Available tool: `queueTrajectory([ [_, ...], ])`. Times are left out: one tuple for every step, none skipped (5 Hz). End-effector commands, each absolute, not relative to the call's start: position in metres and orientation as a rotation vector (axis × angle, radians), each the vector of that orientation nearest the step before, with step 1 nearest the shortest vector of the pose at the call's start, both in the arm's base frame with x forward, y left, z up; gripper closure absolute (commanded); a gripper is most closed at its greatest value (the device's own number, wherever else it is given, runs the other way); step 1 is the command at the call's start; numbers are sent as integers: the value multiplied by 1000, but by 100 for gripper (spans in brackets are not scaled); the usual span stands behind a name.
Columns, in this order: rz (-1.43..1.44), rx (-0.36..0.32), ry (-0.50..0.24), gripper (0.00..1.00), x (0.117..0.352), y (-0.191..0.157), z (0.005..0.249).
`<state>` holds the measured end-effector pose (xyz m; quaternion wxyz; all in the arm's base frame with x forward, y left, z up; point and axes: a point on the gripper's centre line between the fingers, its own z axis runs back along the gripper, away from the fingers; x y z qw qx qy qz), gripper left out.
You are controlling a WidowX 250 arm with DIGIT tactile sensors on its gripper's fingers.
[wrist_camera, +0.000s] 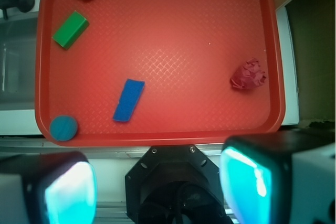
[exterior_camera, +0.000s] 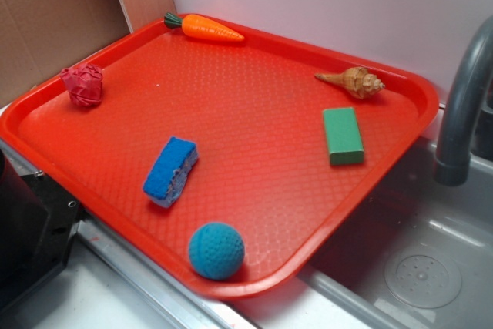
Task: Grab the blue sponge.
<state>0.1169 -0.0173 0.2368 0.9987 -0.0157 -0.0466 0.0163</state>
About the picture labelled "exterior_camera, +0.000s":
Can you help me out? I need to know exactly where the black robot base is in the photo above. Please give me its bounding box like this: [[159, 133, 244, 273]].
[[1, 153, 80, 313]]

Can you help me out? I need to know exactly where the blue sponge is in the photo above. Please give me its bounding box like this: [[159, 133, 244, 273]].
[[143, 136, 199, 208]]

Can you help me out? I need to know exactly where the red plastic tray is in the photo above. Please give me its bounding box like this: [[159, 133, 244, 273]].
[[1, 20, 438, 300]]

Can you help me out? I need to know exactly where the green wooden block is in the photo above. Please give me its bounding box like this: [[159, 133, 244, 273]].
[[323, 107, 364, 166]]

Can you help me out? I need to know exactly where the blue textured ball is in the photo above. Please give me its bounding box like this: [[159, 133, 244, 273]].
[[188, 222, 245, 280]]

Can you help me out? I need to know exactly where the brown conch seashell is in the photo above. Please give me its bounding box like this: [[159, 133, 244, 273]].
[[314, 67, 386, 99]]

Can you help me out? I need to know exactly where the orange toy carrot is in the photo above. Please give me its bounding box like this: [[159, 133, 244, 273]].
[[163, 12, 245, 42]]

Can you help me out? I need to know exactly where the crumpled red paper ball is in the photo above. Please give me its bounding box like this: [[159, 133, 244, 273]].
[[59, 63, 103, 107]]

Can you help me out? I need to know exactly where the grey toy sink basin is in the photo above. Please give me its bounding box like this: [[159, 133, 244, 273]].
[[233, 124, 492, 328]]

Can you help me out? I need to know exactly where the grey plastic faucet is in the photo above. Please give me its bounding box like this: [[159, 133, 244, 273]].
[[434, 18, 492, 186]]

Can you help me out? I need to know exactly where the brown cardboard panel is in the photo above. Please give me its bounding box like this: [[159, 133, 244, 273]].
[[1, 0, 175, 106]]

